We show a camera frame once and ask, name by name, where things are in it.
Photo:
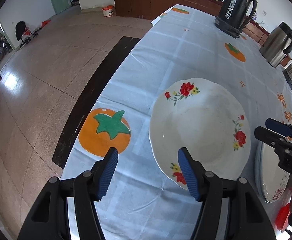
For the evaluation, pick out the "white plate pink rim pattern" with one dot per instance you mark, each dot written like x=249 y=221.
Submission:
x=271 y=180

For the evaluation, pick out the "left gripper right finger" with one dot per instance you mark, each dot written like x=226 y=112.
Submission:
x=193 y=173

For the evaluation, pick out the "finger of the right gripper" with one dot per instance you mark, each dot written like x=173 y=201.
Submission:
x=271 y=138
x=279 y=127

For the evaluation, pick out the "dark wooden sideboard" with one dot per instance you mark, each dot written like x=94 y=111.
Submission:
x=150 y=9

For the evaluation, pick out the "white red bucket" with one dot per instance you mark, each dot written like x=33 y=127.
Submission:
x=108 y=11

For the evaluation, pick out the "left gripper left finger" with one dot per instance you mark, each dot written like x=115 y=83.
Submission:
x=103 y=171

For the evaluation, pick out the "black wooden bench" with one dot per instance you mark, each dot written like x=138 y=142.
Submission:
x=89 y=96

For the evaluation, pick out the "light blue persimmon tablecloth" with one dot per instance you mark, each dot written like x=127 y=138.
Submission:
x=141 y=202

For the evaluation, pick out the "steel thermos carafe black handle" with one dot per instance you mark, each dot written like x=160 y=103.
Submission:
x=277 y=45

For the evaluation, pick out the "white plate large red flowers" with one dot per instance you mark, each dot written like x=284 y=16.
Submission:
x=206 y=119

